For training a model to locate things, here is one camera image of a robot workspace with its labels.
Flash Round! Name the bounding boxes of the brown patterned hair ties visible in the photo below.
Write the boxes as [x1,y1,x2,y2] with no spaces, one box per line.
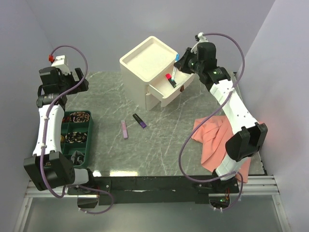
[69,111,90,123]

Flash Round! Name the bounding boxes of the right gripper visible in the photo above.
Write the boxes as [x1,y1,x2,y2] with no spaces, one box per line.
[174,48,203,75]

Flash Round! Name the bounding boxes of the black pink highlighter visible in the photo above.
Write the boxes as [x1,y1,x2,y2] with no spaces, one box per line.
[165,73,177,88]

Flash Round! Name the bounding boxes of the orange rubber bands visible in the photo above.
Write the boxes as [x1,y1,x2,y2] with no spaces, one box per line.
[62,116,70,123]

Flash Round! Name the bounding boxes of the white drawer cabinet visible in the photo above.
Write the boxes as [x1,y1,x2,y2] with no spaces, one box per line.
[119,36,177,111]

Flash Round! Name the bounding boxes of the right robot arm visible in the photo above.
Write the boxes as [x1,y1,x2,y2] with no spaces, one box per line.
[174,42,268,192]

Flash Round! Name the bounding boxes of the black purple highlighter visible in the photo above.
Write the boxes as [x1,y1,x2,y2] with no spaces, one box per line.
[132,114,147,129]

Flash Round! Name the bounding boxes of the pink cloth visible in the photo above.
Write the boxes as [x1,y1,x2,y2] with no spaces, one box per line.
[190,115,266,184]

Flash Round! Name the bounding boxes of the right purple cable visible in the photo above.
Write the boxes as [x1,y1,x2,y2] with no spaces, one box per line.
[178,32,246,211]

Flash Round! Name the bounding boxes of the yellow rubber bands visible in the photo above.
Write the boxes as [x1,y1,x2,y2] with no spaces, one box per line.
[60,135,66,144]

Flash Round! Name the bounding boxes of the pink lilac highlighter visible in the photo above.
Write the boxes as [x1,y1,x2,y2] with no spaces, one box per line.
[121,120,128,139]

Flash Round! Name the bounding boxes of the white top drawer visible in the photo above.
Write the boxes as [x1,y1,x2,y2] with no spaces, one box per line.
[147,62,196,107]

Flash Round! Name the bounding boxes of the purple cable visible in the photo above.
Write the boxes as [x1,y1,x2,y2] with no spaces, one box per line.
[40,45,114,215]
[178,32,246,211]

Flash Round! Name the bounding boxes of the blue cap white marker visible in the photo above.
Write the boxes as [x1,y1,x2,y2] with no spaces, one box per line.
[171,54,179,81]

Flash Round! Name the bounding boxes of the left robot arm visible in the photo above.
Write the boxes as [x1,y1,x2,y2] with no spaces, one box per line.
[24,67,97,194]

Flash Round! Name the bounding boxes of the green compartment tray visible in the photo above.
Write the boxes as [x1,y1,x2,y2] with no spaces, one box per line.
[60,110,93,169]

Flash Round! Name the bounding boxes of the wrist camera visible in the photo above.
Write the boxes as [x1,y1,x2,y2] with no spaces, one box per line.
[48,55,71,75]
[191,32,208,54]

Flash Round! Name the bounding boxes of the black base bar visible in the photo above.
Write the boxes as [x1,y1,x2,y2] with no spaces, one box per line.
[67,175,242,209]

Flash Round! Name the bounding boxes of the aluminium rail frame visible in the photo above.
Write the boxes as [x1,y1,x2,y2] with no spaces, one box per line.
[13,72,290,232]

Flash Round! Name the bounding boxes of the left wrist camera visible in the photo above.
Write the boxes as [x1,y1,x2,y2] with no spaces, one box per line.
[48,55,71,75]

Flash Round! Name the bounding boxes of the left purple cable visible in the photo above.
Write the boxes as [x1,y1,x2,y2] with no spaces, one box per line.
[40,45,114,215]

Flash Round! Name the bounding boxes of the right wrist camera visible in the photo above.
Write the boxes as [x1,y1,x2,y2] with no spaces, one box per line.
[191,32,208,54]

